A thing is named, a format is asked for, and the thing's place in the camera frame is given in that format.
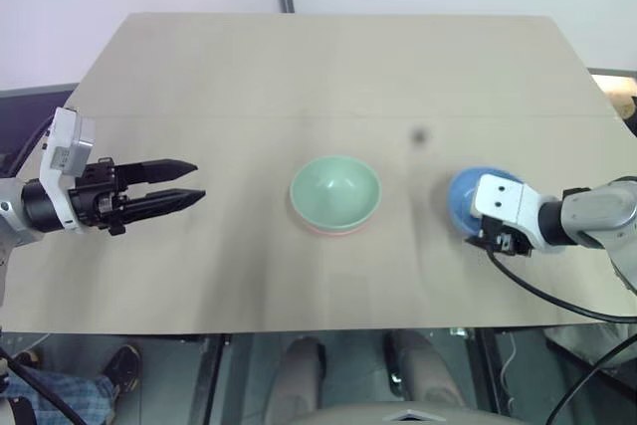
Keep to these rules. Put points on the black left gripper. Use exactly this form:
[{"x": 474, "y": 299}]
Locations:
[{"x": 97, "y": 196}]

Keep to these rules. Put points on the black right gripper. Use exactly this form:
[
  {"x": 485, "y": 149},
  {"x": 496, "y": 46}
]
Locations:
[{"x": 502, "y": 238}]

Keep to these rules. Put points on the blue bowl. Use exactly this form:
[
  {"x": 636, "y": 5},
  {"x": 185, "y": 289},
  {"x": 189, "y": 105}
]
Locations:
[{"x": 460, "y": 196}]

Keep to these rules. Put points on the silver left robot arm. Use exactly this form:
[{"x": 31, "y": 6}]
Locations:
[{"x": 12, "y": 213}]

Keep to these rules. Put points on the pink plate under bowl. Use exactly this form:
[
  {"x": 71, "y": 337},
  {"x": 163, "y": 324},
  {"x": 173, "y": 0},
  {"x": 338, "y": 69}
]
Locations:
[{"x": 338, "y": 233}]

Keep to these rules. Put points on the green bowl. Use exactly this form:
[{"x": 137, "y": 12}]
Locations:
[{"x": 334, "y": 191}]

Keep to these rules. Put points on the dark rounded shape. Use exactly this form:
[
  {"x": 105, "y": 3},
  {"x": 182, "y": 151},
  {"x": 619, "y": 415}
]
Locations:
[
  {"x": 423, "y": 370},
  {"x": 296, "y": 380}
]

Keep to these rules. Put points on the black sneaker with yellow sole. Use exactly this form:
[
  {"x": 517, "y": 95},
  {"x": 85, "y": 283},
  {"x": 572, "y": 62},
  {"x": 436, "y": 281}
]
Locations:
[{"x": 123, "y": 367}]

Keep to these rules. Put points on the light wooden object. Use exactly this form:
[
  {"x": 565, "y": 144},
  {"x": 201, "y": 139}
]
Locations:
[{"x": 619, "y": 89}]

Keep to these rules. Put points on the plaid trouser leg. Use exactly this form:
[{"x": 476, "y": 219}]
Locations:
[{"x": 60, "y": 395}]

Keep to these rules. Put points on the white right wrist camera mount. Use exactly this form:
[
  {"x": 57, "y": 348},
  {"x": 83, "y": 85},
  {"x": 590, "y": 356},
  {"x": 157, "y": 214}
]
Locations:
[{"x": 502, "y": 201}]

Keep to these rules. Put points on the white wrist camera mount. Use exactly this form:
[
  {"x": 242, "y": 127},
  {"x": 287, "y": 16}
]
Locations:
[
  {"x": 64, "y": 144},
  {"x": 502, "y": 201}
]

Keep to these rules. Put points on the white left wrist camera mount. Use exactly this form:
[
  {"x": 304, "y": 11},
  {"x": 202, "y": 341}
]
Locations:
[{"x": 64, "y": 144}]

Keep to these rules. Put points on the black table frame leg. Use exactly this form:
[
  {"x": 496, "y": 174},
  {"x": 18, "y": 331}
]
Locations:
[{"x": 209, "y": 380}]

